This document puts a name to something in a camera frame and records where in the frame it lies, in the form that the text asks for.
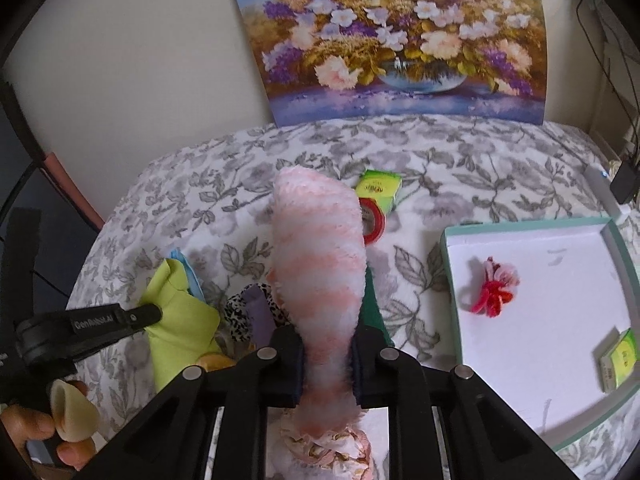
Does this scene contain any black cable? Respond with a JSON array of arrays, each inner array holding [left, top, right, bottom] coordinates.
[[575, 0, 640, 171]]

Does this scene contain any white box with teal rim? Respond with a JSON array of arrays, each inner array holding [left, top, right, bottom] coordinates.
[[440, 216, 640, 453]]

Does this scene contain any flower painting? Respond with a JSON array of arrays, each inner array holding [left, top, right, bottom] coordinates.
[[227, 0, 548, 126]]

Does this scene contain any person's left hand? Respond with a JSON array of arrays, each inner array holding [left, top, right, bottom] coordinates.
[[0, 380, 101, 471]]

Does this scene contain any beige makeup puff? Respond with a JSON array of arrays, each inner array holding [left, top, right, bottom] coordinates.
[[49, 381, 98, 443]]

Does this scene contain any blue face mask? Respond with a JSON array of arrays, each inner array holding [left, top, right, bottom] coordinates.
[[170, 249, 205, 298]]

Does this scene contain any lime green cloth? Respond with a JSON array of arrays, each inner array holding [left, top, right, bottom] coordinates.
[[139, 258, 223, 393]]

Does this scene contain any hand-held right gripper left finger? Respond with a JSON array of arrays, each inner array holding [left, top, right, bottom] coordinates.
[[107, 327, 303, 480]]

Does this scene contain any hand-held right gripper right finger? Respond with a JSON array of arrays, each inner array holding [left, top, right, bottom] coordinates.
[[350, 327, 556, 480]]

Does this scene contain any black adapter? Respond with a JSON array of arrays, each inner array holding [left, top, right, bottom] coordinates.
[[611, 161, 640, 205]]

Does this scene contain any small green carton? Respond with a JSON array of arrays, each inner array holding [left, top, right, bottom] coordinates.
[[354, 170, 405, 212], [597, 329, 640, 393]]

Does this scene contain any pink striped fuzzy cloth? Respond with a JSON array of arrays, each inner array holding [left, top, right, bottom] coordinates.
[[270, 167, 371, 436]]

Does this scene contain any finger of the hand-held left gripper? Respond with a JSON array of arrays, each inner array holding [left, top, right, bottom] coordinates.
[[67, 302, 164, 361]]

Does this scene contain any red pink scrunchie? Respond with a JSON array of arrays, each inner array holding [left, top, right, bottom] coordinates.
[[469, 256, 521, 317]]

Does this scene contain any white power bank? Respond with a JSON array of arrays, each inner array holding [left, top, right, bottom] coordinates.
[[585, 165, 633, 221]]

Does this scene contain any pink floral scrunchie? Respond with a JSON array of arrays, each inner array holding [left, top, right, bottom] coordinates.
[[280, 407, 373, 480]]

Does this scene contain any leopard print scrunchie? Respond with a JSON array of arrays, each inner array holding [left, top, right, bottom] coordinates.
[[222, 282, 288, 346]]

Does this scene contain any purple cloth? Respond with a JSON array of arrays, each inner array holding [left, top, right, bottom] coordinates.
[[242, 284, 276, 348]]

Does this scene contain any red tape roll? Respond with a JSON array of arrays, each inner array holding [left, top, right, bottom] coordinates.
[[359, 197, 388, 246]]

